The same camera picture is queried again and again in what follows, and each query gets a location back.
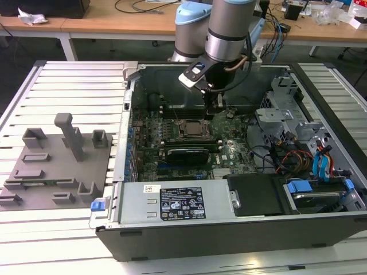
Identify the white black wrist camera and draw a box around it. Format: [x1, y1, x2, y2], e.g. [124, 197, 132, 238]
[177, 60, 214, 89]

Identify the crumpled white paper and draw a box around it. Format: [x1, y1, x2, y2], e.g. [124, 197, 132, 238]
[17, 7, 48, 26]

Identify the metal socket cover frame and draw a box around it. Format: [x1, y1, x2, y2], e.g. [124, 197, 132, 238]
[178, 119, 212, 139]

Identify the black CPU socket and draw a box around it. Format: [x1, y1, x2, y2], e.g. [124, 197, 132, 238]
[179, 119, 212, 140]

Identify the white red carton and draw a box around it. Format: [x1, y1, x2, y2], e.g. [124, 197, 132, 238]
[348, 0, 367, 29]

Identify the clear plastic bag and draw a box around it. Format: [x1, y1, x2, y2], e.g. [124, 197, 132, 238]
[312, 1, 350, 26]

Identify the large black box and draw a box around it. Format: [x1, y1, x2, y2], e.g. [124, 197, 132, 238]
[0, 0, 91, 19]

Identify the silver chipset heatsink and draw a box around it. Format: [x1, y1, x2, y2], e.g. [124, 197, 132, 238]
[213, 168, 232, 180]

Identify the blue plastic latch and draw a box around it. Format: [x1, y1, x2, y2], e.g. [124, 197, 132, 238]
[90, 200, 106, 213]

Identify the wooden desk white frame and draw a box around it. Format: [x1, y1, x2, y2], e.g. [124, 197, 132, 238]
[0, 0, 367, 62]

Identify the silver metal drive cage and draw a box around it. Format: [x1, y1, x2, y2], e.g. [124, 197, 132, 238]
[253, 73, 335, 155]

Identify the hard disk blue carrier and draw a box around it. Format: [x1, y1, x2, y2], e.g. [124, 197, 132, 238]
[283, 179, 355, 214]

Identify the black graphics card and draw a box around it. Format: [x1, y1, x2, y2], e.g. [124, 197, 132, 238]
[165, 147, 210, 167]

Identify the green motherboard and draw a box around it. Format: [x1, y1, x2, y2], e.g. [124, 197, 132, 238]
[130, 107, 259, 183]

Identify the silver square CPU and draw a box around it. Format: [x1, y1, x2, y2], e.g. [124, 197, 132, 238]
[183, 121, 206, 135]

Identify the white labelled device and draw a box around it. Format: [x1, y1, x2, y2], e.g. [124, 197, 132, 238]
[252, 42, 264, 63]

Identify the blue network cable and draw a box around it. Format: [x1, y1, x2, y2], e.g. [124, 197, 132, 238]
[268, 13, 287, 64]

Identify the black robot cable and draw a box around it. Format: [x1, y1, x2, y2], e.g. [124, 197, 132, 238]
[222, 34, 259, 93]

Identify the small black open box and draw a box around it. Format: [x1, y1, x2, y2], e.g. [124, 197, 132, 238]
[286, 4, 302, 21]

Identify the blue flat data wire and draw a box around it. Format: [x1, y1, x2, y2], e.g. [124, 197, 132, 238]
[312, 156, 323, 180]
[318, 146, 333, 180]

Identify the silver power supply unit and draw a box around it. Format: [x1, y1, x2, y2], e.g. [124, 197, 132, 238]
[119, 180, 240, 224]

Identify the black RAM slot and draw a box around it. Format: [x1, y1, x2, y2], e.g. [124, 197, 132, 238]
[162, 111, 206, 119]
[165, 143, 220, 153]
[161, 105, 206, 113]
[163, 138, 217, 147]

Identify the black plastic shroud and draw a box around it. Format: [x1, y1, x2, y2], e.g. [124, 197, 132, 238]
[223, 174, 287, 217]

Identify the grey plastic parts rack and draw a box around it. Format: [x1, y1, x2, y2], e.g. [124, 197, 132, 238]
[0, 113, 112, 213]

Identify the thin wire locking lever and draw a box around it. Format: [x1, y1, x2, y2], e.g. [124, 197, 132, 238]
[170, 103, 182, 121]

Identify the black open PC case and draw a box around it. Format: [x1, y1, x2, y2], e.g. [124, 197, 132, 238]
[88, 61, 367, 262]

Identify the black computer tower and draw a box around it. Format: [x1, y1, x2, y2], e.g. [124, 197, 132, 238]
[253, 0, 271, 23]

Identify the red yellow power wire bundle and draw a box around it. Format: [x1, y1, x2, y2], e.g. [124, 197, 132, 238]
[275, 143, 315, 174]

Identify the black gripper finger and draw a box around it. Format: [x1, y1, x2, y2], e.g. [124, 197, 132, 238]
[201, 89, 225, 121]

